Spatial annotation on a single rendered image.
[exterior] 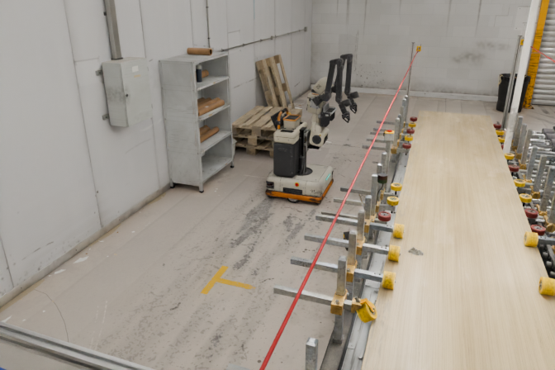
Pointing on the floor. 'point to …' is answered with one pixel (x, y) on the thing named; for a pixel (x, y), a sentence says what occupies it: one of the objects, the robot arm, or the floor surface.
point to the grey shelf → (175, 71)
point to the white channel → (524, 36)
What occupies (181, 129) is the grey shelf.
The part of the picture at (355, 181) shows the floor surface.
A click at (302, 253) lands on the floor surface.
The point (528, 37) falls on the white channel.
